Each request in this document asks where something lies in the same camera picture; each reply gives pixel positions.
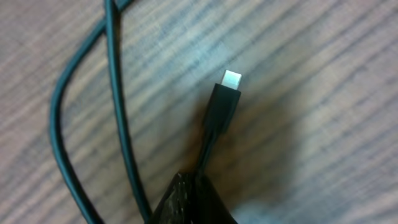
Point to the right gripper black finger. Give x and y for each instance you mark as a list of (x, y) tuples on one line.
[(191, 198)]

